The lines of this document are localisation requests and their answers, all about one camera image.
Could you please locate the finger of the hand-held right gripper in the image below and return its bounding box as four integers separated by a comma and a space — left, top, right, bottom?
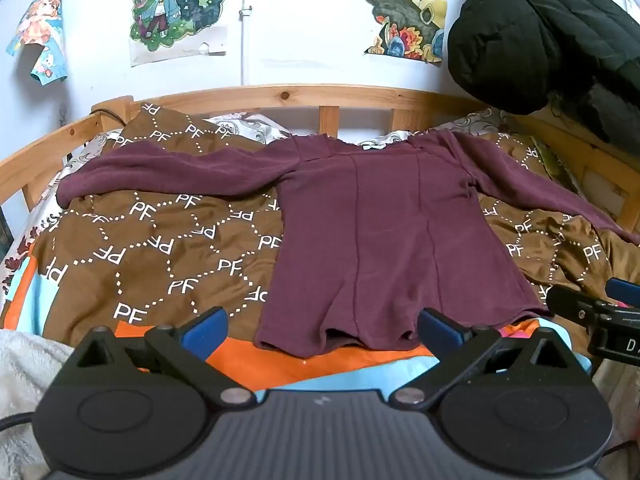
546, 286, 608, 329
605, 277, 640, 309

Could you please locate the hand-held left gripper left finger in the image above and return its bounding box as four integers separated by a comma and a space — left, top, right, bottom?
70, 306, 258, 409

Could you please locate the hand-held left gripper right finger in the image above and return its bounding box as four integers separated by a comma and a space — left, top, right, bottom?
391, 307, 582, 411

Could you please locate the maroon long-sleeve shirt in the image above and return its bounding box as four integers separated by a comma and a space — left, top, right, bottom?
57, 130, 640, 359

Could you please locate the orange and blue colour-block sheet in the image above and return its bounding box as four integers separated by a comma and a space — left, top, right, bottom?
0, 240, 596, 397

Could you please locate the brown patterned blanket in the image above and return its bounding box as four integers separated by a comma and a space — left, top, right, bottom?
37, 101, 640, 346

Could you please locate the white fluffy blanket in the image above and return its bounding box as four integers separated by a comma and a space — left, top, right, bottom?
0, 329, 76, 480

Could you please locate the black puffer jacket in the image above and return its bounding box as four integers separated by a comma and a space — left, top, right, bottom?
446, 0, 640, 143

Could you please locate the curled orange-haired figure poster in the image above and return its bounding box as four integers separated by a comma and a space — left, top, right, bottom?
6, 0, 68, 84

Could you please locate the black cable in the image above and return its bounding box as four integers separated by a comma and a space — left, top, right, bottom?
0, 411, 37, 431
91, 107, 126, 125

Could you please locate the wooden bed frame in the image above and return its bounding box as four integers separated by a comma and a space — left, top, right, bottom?
0, 84, 640, 241

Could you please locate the white wall pipe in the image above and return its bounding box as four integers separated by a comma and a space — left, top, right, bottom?
239, 0, 254, 86

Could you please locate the colourful landscape wall poster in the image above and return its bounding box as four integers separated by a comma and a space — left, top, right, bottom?
358, 0, 447, 67

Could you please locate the cartoon girl wall poster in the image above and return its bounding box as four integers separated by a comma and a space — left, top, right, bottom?
129, 0, 228, 68

